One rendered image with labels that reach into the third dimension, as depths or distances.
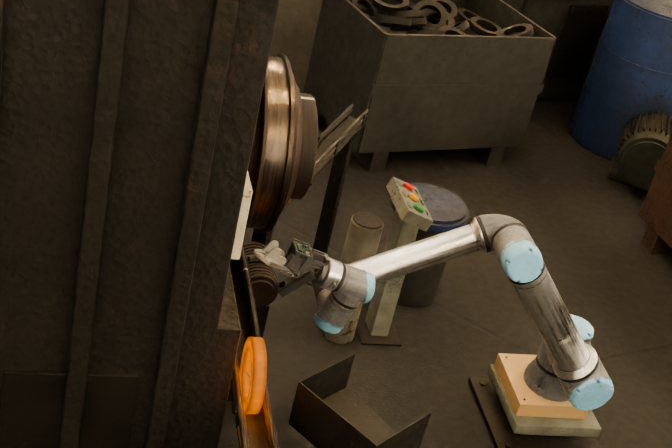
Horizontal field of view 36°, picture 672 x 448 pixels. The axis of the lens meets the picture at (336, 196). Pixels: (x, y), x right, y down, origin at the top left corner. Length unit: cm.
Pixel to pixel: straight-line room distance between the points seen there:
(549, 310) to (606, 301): 151
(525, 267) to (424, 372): 96
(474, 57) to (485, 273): 113
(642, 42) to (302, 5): 185
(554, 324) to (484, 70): 219
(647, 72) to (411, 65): 152
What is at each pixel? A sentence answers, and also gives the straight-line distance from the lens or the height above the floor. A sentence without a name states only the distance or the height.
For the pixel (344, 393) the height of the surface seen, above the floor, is 61.
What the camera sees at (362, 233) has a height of 49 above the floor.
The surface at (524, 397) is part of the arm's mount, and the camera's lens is 364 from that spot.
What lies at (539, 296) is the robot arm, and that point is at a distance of 314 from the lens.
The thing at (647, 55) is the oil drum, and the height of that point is 65.
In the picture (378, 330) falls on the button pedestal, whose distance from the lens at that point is 395.
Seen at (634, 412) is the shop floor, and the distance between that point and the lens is 410.
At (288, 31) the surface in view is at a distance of 538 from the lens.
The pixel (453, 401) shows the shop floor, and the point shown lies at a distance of 379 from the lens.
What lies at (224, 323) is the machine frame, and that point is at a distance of 241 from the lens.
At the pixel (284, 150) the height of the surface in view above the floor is 121.
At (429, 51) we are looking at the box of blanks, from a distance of 493.
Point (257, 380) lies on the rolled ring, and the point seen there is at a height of 77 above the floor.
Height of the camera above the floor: 232
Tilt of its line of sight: 29 degrees down
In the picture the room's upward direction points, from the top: 14 degrees clockwise
